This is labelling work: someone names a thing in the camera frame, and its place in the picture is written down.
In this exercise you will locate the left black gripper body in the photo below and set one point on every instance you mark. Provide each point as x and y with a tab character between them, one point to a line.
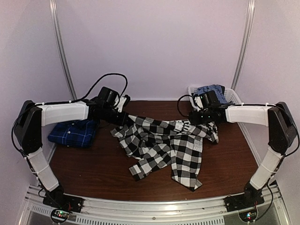
108	116

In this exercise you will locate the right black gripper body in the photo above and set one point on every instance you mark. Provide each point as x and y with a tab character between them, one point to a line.
206	118

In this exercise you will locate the white plastic laundry basket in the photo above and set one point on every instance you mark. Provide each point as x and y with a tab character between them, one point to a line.
230	94

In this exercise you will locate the blue plaid shirt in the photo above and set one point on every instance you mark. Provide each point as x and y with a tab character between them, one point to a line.
75	133

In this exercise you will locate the black white checked shirt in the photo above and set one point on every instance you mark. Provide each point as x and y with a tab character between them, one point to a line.
159	143

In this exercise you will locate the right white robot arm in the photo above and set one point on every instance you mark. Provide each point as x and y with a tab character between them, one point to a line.
278	119

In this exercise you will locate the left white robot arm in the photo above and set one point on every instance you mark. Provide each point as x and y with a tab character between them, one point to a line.
27	128

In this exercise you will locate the light blue checked shirt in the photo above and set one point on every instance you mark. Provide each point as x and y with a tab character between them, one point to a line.
211	93

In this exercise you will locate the right circuit board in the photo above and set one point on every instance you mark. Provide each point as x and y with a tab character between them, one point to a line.
248	216

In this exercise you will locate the circuit board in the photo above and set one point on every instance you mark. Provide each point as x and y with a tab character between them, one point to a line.
248	216
59	216

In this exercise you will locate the left circuit board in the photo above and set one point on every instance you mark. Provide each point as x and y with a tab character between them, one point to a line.
59	216

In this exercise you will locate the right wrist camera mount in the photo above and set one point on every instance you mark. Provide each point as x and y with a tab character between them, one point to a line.
197	103

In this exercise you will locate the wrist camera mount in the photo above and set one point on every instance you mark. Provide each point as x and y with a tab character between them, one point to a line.
197	103
122	102

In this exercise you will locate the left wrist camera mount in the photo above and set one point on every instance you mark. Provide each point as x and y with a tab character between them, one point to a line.
122	102

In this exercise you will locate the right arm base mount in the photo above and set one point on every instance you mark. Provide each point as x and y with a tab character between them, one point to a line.
239	202

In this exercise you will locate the aluminium front rail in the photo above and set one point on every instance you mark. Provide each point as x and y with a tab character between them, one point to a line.
207	211

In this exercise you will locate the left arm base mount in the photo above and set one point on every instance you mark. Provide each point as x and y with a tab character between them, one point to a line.
70	203

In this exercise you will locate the left aluminium frame post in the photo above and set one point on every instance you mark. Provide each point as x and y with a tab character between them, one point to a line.
61	50

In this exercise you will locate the aluminium frame post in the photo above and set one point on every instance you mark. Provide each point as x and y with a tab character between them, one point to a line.
250	14
61	50

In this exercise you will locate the right aluminium frame post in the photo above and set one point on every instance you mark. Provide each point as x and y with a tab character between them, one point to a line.
250	14

